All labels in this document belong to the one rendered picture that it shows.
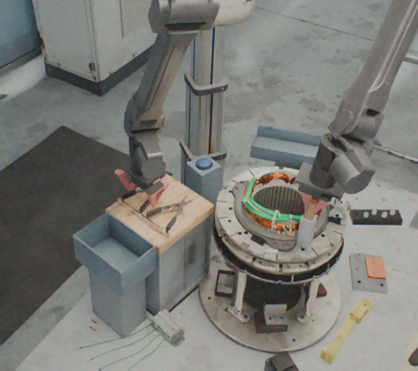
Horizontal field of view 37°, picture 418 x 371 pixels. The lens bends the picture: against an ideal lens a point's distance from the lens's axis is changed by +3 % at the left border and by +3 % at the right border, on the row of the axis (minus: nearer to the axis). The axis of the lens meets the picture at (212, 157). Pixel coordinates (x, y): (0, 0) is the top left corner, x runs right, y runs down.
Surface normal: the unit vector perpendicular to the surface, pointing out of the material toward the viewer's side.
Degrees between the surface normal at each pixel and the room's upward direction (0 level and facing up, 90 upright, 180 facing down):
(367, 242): 0
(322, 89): 0
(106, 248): 0
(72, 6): 90
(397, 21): 58
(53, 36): 92
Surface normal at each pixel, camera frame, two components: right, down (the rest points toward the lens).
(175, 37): 0.29, 0.89
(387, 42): -0.74, -0.19
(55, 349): 0.04, -0.77
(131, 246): -0.66, 0.46
